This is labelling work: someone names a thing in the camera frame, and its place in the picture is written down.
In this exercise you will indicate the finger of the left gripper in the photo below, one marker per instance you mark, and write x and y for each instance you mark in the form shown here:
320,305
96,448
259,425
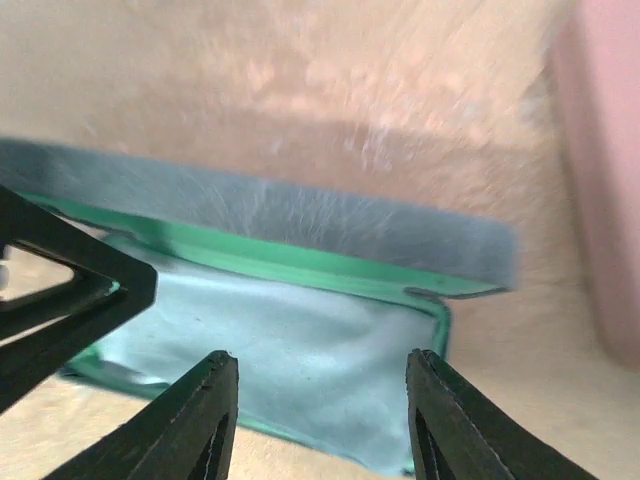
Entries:
43,330

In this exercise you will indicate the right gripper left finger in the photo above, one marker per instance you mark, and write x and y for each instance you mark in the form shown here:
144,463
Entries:
185,433

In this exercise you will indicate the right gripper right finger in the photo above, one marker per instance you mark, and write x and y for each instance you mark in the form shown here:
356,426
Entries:
458,433

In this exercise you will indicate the blue-grey glasses case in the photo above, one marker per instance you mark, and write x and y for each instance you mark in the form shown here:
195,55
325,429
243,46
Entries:
377,249

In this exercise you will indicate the pink glasses case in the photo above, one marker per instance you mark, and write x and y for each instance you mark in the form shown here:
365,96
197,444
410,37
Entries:
594,61

